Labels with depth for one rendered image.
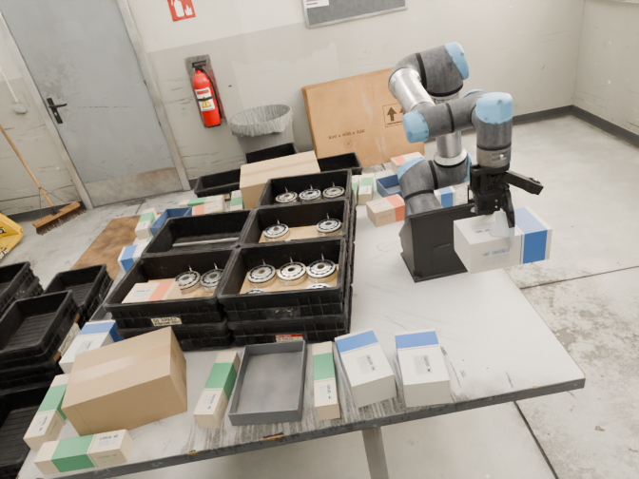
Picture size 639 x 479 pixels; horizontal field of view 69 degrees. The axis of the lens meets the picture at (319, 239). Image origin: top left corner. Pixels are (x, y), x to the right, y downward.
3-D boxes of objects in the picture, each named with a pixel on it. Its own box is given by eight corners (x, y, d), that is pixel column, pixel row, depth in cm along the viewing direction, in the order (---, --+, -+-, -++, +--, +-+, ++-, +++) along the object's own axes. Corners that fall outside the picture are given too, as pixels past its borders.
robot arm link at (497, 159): (503, 136, 109) (518, 147, 102) (502, 154, 112) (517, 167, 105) (471, 143, 109) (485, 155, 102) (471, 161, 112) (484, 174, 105)
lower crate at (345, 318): (354, 287, 177) (349, 261, 171) (351, 344, 152) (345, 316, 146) (253, 295, 184) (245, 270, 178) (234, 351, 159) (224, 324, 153)
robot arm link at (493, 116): (505, 87, 104) (519, 97, 97) (504, 135, 110) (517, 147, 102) (470, 94, 105) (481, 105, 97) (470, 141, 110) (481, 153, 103)
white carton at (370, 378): (338, 358, 148) (334, 337, 143) (375, 348, 149) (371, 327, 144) (356, 408, 131) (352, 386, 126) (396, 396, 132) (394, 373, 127)
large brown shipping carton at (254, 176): (249, 223, 237) (239, 187, 226) (250, 198, 262) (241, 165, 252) (326, 207, 237) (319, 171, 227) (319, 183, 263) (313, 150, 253)
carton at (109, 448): (43, 475, 129) (32, 462, 126) (52, 455, 135) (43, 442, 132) (127, 461, 128) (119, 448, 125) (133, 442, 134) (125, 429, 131)
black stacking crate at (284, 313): (349, 264, 172) (344, 238, 166) (345, 318, 147) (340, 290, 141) (246, 273, 178) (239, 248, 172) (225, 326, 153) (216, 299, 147)
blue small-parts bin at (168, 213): (170, 220, 256) (165, 208, 253) (195, 218, 253) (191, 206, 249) (153, 239, 240) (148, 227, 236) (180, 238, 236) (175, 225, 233)
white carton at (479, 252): (527, 235, 127) (529, 206, 122) (549, 258, 117) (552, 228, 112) (454, 249, 127) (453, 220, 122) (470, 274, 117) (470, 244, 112)
